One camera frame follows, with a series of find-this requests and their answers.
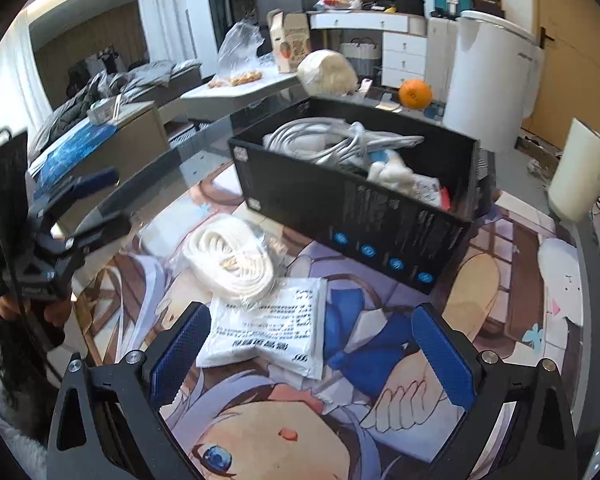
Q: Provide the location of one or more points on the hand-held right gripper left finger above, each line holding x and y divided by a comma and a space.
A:
180, 355

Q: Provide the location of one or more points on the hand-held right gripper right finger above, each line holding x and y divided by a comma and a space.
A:
445, 355

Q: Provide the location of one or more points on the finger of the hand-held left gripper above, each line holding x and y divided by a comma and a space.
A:
100, 177
100, 230

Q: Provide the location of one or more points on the white printed packet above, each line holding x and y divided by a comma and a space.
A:
270, 330

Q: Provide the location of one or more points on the black cardboard box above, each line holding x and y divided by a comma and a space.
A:
390, 220

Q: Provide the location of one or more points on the red and white snack packet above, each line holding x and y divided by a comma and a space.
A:
430, 190

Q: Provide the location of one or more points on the white plush toy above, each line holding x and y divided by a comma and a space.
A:
390, 175

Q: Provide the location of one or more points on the person's left forearm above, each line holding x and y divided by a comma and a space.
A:
15, 385

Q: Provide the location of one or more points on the person's left hand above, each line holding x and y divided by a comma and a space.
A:
55, 311

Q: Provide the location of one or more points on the blue printed box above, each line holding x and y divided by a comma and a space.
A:
75, 147

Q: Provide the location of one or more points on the grey clothes pile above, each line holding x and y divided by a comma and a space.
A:
145, 77

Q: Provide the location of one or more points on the printed cartoon table mat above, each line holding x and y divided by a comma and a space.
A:
280, 410

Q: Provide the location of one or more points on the white side table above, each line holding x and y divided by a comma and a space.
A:
230, 95

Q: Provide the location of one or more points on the white curtain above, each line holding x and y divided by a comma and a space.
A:
167, 10

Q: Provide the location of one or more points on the clear plastic bag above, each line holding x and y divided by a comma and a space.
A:
237, 52

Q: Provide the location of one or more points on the cream tall cup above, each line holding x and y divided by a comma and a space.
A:
580, 175

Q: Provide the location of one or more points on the brown and white carton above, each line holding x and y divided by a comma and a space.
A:
290, 42

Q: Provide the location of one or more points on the round white dough ball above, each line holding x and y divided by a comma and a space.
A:
327, 72

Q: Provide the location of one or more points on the orange fruit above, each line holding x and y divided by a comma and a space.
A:
415, 94

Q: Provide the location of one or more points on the white electric kettle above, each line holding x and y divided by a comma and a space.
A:
485, 85

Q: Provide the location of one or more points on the small white remote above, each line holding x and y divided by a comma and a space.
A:
365, 87

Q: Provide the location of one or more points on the white ribbed basket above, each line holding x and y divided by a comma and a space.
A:
360, 57

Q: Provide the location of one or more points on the plate of food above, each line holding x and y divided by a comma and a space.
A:
337, 2

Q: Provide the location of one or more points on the white desk with drawers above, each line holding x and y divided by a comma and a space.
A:
400, 45

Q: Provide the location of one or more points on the black bag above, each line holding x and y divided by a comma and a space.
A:
405, 4

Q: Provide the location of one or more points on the wooden door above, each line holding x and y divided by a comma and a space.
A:
575, 20

